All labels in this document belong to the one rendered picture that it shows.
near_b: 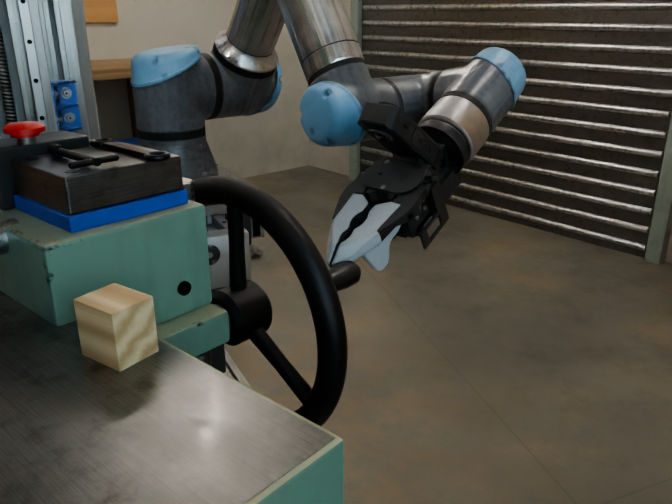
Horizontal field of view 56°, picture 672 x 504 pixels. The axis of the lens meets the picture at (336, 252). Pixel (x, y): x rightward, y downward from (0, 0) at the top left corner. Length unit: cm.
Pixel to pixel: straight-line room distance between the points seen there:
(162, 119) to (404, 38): 303
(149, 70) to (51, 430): 80
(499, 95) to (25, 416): 60
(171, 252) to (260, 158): 411
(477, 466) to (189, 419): 145
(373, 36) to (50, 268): 383
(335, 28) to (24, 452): 58
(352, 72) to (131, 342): 46
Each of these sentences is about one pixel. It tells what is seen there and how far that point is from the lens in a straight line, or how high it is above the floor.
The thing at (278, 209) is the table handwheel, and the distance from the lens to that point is 58.
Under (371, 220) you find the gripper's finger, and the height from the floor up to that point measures 91.
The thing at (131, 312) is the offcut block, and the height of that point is 94.
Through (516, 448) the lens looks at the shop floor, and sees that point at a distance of 185.
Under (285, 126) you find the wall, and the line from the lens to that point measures 470.
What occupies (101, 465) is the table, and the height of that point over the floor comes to 90.
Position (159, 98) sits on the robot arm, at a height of 97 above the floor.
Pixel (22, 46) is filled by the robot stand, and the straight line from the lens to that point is 118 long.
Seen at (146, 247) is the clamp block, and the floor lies 94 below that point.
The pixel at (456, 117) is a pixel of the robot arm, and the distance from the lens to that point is 73.
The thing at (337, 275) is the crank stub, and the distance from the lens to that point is 60.
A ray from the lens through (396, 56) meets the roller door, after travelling 408.
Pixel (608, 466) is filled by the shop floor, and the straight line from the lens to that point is 187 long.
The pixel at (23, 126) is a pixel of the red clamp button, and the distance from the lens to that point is 54.
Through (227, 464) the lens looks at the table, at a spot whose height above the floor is 90.
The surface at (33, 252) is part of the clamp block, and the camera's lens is 48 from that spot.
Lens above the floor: 111
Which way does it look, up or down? 21 degrees down
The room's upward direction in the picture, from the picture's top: straight up
